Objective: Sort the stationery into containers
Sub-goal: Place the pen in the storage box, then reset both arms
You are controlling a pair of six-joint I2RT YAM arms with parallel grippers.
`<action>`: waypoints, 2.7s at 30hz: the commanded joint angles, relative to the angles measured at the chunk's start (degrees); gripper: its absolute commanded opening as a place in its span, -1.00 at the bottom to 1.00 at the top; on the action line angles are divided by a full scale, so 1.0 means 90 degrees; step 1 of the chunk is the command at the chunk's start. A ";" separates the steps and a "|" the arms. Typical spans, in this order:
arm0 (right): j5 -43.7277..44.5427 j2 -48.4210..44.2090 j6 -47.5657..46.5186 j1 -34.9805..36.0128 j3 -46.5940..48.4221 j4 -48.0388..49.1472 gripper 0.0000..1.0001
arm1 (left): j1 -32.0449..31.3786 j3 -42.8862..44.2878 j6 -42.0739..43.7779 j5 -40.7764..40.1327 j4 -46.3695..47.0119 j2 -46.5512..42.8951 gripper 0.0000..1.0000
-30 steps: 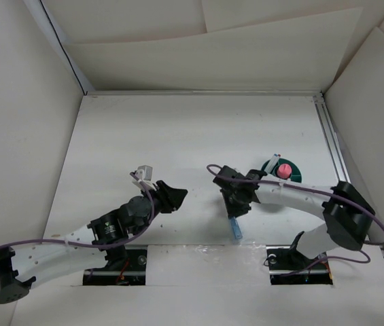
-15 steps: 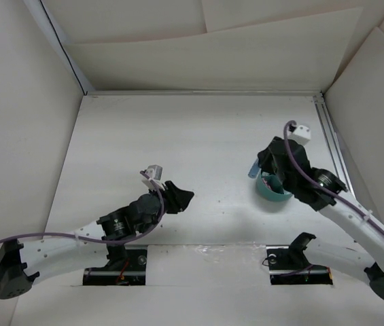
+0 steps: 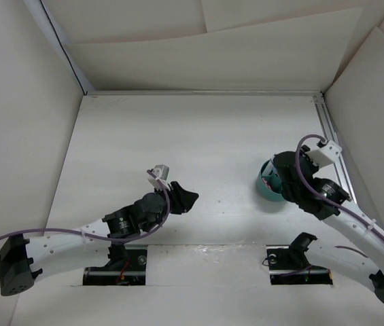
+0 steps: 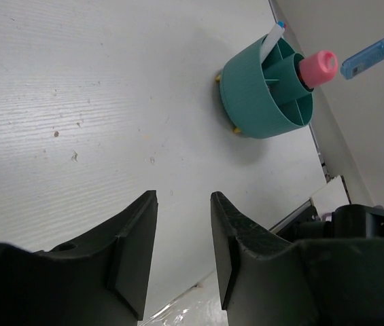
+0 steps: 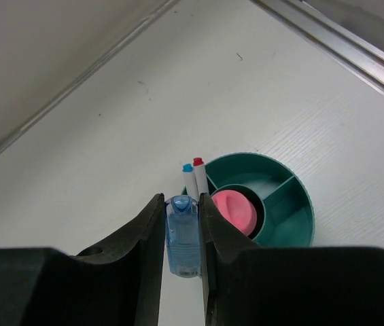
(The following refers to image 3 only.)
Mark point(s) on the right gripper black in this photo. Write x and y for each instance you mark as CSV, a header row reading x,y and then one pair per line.
x,y
313,167

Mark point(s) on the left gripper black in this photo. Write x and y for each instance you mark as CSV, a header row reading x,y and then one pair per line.
x,y
181,199

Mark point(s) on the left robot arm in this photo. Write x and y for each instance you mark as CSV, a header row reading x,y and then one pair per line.
x,y
25,261

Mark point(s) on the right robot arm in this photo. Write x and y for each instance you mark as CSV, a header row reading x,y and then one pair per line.
x,y
329,203

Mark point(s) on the teal round organizer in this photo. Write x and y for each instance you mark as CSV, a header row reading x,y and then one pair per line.
x,y
268,183

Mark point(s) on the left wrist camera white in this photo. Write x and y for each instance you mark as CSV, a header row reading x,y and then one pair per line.
x,y
157,176

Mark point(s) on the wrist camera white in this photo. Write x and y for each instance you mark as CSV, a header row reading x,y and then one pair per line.
x,y
325,154
157,176

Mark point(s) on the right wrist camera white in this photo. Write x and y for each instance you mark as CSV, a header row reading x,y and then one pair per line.
x,y
325,154

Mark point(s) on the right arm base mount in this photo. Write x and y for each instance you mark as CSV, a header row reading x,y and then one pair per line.
x,y
286,270

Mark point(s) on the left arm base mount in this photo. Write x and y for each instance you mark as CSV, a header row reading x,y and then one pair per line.
x,y
130,272

